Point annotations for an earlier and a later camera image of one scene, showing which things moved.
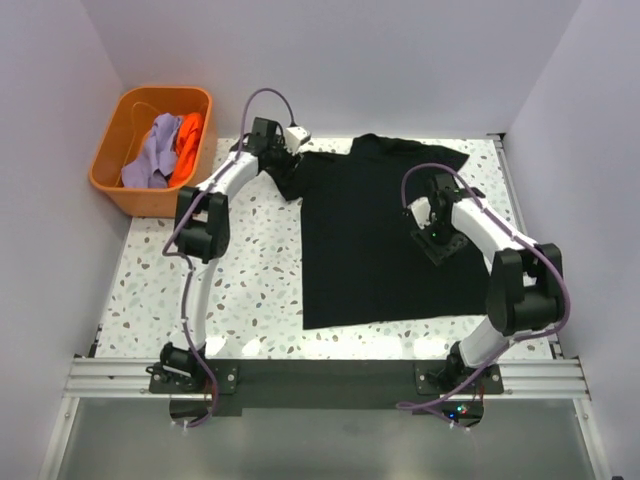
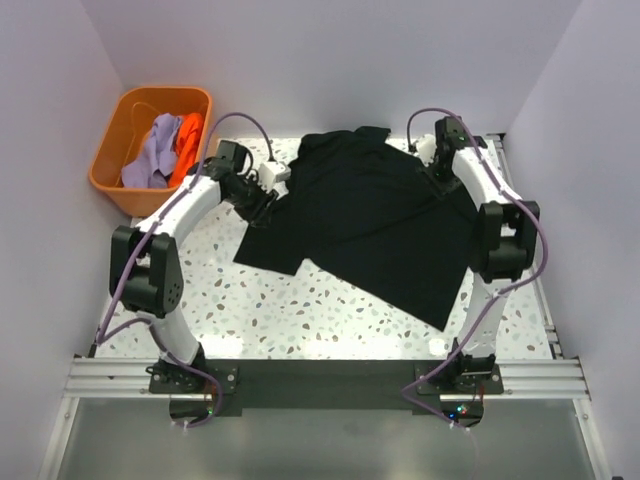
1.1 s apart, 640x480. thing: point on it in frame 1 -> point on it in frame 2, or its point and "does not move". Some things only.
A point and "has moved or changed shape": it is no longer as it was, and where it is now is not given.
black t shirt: x=362 y=264 has moved or changed shape
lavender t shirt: x=158 y=158 does not move
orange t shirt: x=186 y=146 does not move
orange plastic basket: x=121 y=136 does not move
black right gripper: x=436 y=252 -> x=438 y=188
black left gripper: x=291 y=162 -> x=262 y=207
